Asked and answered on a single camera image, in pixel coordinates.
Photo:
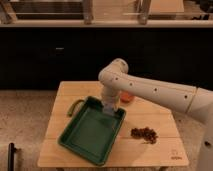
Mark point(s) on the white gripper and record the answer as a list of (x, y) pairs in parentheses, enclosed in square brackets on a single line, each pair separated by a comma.
[(110, 98)]

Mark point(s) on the blue grey sponge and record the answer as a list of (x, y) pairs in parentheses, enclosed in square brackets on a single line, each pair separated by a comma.
[(109, 111)]

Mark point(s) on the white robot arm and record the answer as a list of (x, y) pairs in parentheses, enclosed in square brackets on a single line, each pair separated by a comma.
[(194, 101)]

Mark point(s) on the green plastic tray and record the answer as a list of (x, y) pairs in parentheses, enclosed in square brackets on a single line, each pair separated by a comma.
[(92, 133)]

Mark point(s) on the orange bowl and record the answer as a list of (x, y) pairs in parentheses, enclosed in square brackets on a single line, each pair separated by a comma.
[(126, 97)]

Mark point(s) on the green bean pod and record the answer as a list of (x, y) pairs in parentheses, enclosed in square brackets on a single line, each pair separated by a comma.
[(73, 107)]

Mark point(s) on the brown grape cluster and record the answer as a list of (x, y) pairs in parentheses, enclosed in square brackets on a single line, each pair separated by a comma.
[(146, 133)]

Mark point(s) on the wooden folding table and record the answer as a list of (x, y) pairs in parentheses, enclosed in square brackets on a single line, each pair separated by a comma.
[(127, 152)]

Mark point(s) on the black pole stand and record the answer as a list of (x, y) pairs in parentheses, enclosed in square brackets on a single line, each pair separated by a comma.
[(11, 152)]

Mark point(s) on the wooden shelf rack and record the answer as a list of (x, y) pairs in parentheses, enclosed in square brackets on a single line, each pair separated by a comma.
[(107, 13)]

